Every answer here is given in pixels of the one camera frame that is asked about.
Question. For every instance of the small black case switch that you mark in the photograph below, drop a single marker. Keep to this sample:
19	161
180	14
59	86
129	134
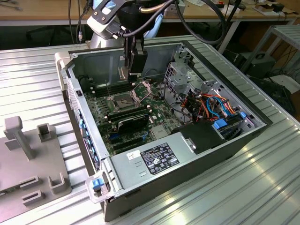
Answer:
79	93

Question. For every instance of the CPU socket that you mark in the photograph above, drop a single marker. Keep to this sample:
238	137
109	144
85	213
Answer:
124	105

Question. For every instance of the black RAM slot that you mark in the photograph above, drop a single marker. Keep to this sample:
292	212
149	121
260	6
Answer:
110	85
126	111
127	115
112	91

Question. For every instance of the green motherboard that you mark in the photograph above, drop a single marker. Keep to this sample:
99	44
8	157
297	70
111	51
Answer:
155	109

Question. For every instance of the blue case latch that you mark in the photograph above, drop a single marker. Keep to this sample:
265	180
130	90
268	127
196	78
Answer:
96	184

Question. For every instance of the clear plastic case bracket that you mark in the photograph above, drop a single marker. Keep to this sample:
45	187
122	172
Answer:
93	198

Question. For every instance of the open black PC case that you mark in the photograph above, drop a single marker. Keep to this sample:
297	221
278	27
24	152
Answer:
187	178

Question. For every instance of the silver perforated drive cage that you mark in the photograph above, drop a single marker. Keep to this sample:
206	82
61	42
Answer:
180	80

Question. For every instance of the grey metal shelf frame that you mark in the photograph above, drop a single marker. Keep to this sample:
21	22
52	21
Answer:
288	31

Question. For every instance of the hard disk in blue carrier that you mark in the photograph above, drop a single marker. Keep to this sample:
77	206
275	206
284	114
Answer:
221	124

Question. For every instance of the wooden desk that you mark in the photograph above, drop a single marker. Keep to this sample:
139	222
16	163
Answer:
35	14

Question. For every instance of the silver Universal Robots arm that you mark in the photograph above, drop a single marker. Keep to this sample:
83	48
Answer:
103	42

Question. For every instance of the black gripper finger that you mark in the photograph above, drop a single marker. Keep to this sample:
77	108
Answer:
126	54
138	61

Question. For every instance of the black graphics card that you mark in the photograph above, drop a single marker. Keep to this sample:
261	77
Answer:
133	123

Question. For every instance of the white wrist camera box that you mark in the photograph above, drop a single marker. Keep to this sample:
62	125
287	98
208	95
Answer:
100	28

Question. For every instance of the grey parts rack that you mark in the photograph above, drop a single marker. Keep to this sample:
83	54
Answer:
28	168

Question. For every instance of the square CPU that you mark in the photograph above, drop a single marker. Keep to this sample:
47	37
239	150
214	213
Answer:
123	73

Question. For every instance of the silver disk bay frame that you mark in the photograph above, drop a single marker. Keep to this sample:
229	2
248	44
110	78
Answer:
215	87

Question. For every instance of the silver chipset heatsink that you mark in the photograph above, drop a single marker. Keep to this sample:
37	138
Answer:
159	131

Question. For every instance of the silver power supply box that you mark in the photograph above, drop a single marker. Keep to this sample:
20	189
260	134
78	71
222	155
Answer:
126	168

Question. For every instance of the black plastic crate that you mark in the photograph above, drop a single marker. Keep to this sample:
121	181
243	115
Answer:
276	98

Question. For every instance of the black plastic shroud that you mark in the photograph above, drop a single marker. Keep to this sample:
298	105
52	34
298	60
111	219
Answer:
201	136

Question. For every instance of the small black device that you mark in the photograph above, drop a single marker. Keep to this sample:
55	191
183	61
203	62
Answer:
279	8

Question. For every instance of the black camera bracket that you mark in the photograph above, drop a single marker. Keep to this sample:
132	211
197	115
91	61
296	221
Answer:
96	16

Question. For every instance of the black expansion slot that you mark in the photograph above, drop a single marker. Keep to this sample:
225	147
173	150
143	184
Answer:
129	146
127	140

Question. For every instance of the brown cardboard box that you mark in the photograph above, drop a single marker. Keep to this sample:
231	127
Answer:
264	9

